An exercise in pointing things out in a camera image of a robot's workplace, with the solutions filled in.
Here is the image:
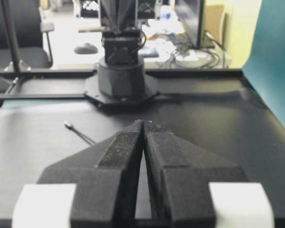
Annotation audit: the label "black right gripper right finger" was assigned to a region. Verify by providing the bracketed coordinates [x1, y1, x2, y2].
[143, 121, 275, 228]

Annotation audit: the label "black office chair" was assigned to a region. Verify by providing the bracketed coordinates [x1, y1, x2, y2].
[0, 0, 53, 68]

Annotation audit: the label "dark computer mouse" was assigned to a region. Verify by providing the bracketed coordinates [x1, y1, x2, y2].
[74, 43, 98, 55]

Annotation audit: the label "teal backdrop board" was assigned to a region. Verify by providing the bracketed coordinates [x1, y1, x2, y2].
[242, 0, 285, 128]

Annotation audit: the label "black LAN cable blue plug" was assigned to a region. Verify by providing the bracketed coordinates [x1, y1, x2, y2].
[64, 121, 96, 145]

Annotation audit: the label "black computer monitor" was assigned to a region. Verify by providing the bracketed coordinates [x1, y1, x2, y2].
[175, 0, 214, 49]

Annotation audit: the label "tangled black desk cables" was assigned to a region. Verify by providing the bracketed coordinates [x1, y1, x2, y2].
[156, 30, 231, 69]

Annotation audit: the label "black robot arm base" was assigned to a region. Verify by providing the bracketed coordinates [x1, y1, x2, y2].
[84, 0, 159, 107]

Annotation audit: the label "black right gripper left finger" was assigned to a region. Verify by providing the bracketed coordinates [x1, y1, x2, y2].
[12, 120, 143, 228]

